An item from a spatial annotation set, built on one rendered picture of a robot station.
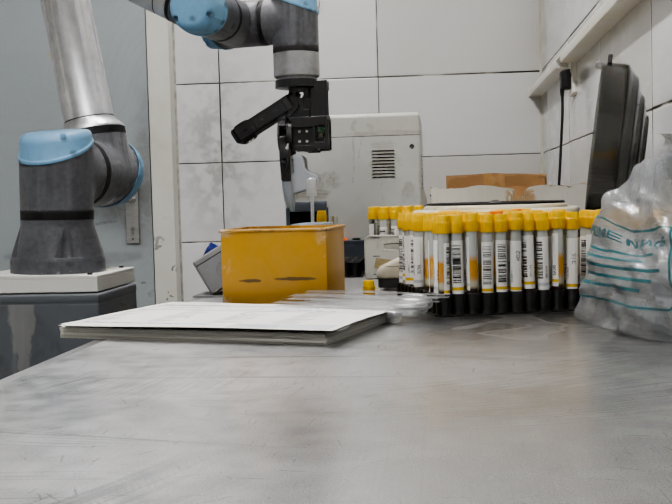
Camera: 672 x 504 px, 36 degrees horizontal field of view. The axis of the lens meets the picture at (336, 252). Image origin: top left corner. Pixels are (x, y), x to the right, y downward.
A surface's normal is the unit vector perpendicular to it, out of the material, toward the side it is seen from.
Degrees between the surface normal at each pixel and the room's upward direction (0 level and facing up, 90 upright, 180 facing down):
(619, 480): 0
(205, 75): 90
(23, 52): 90
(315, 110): 90
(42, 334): 90
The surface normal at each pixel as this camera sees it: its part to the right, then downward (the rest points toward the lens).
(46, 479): -0.03, -1.00
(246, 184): -0.10, 0.05
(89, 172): 0.96, 0.00
